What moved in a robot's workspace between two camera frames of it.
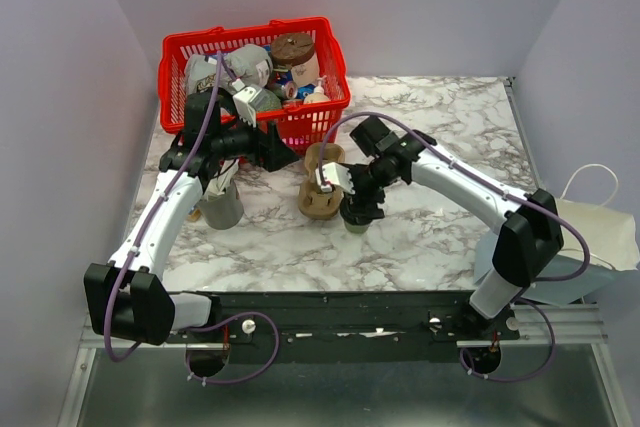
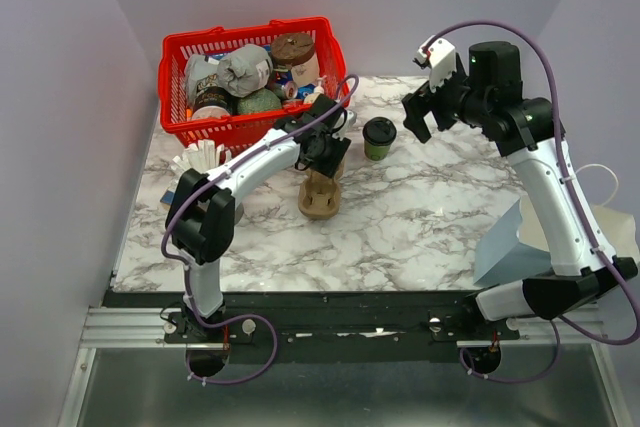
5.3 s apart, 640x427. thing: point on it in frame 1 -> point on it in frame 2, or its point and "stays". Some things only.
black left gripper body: [238, 142] -> [329, 156]
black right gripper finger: [348, 212] -> [416, 105]
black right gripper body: [370, 179] -> [458, 83]
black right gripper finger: [373, 211] -> [444, 108]
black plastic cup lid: [361, 212] -> [379, 131]
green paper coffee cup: [354, 228] -> [375, 152]
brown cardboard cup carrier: [313, 202] stays
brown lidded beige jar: [297, 50] stays
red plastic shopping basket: [308, 126] stays
